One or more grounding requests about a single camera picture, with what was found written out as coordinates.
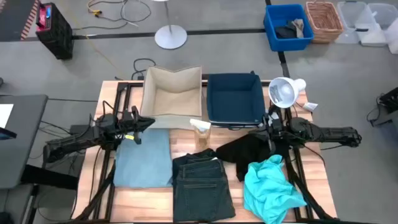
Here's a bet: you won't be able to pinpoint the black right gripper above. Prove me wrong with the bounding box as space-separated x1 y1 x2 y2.
248 114 284 139

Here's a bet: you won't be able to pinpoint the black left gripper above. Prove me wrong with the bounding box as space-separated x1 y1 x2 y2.
124 116 155 134

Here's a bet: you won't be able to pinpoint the black garment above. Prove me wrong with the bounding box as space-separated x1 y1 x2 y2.
215 132 292 183

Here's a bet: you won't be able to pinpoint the light blue cloth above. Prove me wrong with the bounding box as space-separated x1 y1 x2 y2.
113 128 174 189

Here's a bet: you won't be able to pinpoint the teal cloth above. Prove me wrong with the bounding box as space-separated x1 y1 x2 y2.
243 154 308 224

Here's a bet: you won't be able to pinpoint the dark denim jeans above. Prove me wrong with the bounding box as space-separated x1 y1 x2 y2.
172 148 236 223

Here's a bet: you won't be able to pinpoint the beige fabric storage bin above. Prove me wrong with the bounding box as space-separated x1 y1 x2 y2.
139 65 203 130

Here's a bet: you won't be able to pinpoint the navy fabric storage bin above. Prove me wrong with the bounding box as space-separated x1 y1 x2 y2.
206 71 267 129

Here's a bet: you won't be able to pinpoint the white desk lamp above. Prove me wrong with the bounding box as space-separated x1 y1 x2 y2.
267 77 307 110

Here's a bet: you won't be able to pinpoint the white paper tag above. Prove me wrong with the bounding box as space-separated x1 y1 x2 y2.
302 101 319 113

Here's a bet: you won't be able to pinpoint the white round floor stand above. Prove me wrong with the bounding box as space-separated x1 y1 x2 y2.
152 0 188 50

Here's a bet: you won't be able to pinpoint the dark garment in bin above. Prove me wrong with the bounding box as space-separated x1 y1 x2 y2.
274 20 299 40

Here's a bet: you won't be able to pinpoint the grey garment in bin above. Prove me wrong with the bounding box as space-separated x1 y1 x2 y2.
290 18 305 39

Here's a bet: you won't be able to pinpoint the blue plastic bin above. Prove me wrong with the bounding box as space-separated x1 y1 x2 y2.
263 3 315 52

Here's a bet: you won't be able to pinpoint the black plastic crate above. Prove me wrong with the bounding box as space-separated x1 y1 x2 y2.
35 2 75 60

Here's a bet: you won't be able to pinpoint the grey desk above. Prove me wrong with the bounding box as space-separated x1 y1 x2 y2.
0 94 49 190

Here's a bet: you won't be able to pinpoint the brown wicker basket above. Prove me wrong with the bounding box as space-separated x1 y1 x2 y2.
304 1 345 44

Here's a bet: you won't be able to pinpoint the black equipment stand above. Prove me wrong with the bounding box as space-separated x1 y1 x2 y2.
366 86 398 128

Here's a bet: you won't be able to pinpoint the white paper sheet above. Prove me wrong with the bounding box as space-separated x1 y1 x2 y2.
0 103 15 129

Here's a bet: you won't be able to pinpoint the clear plastic storage box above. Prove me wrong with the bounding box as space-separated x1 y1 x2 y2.
335 1 371 45
356 2 398 48

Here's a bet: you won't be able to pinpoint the red power unit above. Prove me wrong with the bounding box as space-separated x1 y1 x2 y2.
35 2 52 32

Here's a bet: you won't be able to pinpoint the black floor mat striped edge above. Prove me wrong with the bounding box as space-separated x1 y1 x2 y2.
0 0 40 42

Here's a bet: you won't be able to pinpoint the black metal rig frame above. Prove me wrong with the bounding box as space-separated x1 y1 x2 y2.
73 73 338 224

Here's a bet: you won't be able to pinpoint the black floor cable with adapter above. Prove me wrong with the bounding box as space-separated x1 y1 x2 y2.
131 58 157 82

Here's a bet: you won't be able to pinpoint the yellow hanging cable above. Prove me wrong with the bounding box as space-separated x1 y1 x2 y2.
80 30 125 80

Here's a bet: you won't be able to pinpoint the grey floor cable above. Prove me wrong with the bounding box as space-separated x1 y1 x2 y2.
102 0 152 29

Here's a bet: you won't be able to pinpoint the yellow floor cable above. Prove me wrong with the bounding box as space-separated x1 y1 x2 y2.
86 0 104 17

